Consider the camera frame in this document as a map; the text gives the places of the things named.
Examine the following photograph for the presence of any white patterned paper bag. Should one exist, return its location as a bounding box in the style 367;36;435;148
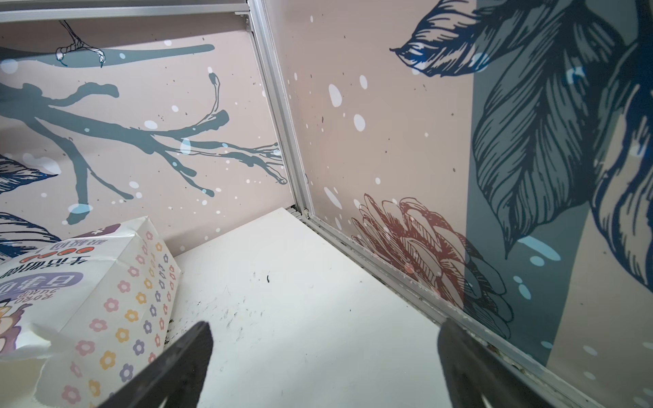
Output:
1;217;181;407

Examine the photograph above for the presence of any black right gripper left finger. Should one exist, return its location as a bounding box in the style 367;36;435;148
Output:
100;321;214;408

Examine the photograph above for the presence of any aluminium frame crossbar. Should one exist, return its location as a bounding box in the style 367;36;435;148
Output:
1;0;250;23

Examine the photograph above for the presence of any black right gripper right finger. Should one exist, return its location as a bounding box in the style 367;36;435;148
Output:
437;320;551;408

